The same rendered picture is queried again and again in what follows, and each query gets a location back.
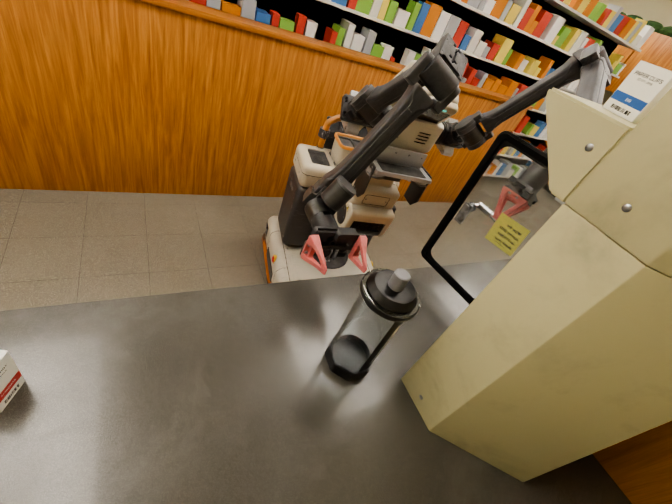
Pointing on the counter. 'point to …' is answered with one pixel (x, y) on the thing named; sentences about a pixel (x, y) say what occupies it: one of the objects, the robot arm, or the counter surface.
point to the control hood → (578, 139)
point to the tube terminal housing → (567, 325)
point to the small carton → (640, 92)
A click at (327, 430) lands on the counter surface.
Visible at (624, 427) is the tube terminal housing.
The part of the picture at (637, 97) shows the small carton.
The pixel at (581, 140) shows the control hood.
